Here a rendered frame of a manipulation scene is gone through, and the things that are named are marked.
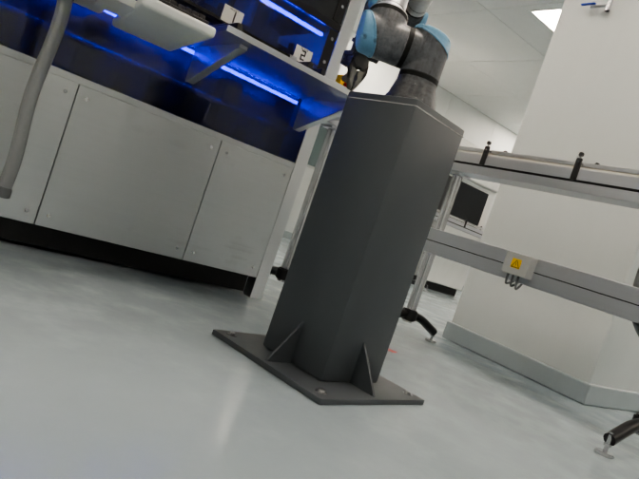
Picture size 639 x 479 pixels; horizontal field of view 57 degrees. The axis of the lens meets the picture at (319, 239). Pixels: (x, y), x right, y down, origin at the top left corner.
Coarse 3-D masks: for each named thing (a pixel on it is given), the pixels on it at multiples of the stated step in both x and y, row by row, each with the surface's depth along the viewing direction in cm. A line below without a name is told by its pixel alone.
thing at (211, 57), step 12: (204, 48) 209; (216, 48) 201; (228, 48) 194; (240, 48) 190; (192, 60) 215; (204, 60) 206; (216, 60) 199; (228, 60) 197; (192, 72) 212; (204, 72) 207
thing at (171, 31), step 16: (96, 0) 161; (112, 0) 154; (128, 0) 154; (144, 0) 148; (128, 16) 165; (144, 16) 159; (160, 16) 153; (176, 16) 152; (128, 32) 187; (144, 32) 179; (160, 32) 172; (176, 32) 165; (192, 32) 158; (208, 32) 156; (176, 48) 187
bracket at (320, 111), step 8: (304, 104) 244; (312, 104) 240; (320, 104) 235; (328, 104) 231; (336, 104) 227; (344, 104) 223; (304, 112) 242; (312, 112) 238; (320, 112) 234; (328, 112) 230; (336, 112) 226; (296, 120) 246; (304, 120) 241; (312, 120) 237; (320, 120) 234; (328, 120) 233; (296, 128) 244; (304, 128) 243
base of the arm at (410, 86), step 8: (400, 72) 167; (408, 72) 165; (416, 72) 164; (400, 80) 165; (408, 80) 164; (416, 80) 163; (424, 80) 164; (432, 80) 165; (392, 88) 166; (400, 88) 164; (408, 88) 163; (416, 88) 164; (424, 88) 163; (432, 88) 165; (400, 96) 163; (408, 96) 162; (416, 96) 163; (424, 96) 163; (432, 96) 165; (432, 104) 165
